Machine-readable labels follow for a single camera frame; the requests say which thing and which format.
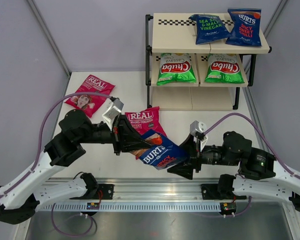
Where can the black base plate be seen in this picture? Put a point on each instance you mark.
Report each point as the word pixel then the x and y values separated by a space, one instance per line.
pixel 214 191
pixel 105 191

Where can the white slotted cable duct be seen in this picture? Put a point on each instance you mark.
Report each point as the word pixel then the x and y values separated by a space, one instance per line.
pixel 129 207

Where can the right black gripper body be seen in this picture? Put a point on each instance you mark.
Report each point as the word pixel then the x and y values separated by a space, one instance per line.
pixel 197 155

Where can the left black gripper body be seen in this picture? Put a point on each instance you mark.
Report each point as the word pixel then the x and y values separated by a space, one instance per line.
pixel 116 136

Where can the blue Burts sea salt bag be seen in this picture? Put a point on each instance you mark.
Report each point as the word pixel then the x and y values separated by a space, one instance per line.
pixel 209 28

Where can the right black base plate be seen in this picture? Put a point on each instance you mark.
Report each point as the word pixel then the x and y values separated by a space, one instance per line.
pixel 214 191

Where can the green Chuba bag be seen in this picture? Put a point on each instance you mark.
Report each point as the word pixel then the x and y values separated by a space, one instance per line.
pixel 175 68
pixel 223 69

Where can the pink Real chips bag centre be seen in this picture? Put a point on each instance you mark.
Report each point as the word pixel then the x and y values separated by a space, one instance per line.
pixel 147 124

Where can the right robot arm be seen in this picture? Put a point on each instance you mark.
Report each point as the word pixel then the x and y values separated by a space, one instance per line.
pixel 259 172

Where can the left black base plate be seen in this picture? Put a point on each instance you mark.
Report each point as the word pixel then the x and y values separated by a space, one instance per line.
pixel 105 191

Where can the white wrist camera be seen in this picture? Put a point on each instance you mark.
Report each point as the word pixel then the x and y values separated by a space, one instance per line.
pixel 196 130
pixel 114 109

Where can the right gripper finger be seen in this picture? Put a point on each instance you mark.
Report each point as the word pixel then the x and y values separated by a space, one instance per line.
pixel 189 146
pixel 184 170

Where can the pink real chips bag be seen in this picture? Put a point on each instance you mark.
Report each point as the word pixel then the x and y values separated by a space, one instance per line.
pixel 89 104
pixel 147 124

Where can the pink Real chips bag far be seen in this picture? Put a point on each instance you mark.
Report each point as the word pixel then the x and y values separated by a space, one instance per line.
pixel 89 104

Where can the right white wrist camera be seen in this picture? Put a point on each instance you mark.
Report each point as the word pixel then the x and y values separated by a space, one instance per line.
pixel 196 130

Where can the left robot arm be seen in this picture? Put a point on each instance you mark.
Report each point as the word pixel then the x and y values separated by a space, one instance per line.
pixel 25 195

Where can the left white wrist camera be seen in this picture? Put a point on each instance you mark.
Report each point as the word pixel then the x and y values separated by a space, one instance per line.
pixel 114 109

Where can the aluminium mounting rail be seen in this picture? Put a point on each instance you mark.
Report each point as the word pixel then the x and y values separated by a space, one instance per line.
pixel 152 192

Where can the blue Burts chilli bag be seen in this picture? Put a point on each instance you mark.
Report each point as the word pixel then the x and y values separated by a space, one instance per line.
pixel 246 28
pixel 163 153

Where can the beige three-tier shelf rack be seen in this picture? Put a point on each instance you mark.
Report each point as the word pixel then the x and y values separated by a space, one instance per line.
pixel 176 33

